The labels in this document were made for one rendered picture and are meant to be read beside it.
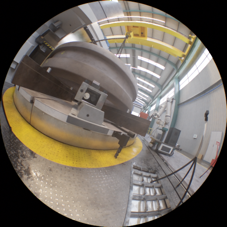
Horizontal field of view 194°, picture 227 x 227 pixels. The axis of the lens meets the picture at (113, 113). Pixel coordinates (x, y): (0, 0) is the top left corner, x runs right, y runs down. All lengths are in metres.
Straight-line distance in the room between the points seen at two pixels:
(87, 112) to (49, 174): 0.50
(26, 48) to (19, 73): 2.09
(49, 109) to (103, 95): 0.61
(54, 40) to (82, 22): 1.70
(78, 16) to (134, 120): 3.11
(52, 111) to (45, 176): 0.50
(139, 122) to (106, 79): 1.13
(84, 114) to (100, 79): 0.92
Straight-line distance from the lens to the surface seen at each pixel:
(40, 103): 0.75
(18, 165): 0.58
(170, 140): 2.24
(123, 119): 1.67
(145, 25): 11.17
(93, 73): 1.27
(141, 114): 1.58
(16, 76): 1.21
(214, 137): 6.26
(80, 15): 2.42
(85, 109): 0.45
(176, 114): 11.22
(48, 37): 3.76
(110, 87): 1.34
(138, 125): 1.54
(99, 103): 0.82
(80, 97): 0.77
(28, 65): 1.24
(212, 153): 6.09
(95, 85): 0.92
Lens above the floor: 0.46
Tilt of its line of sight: 2 degrees up
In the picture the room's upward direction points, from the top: 23 degrees clockwise
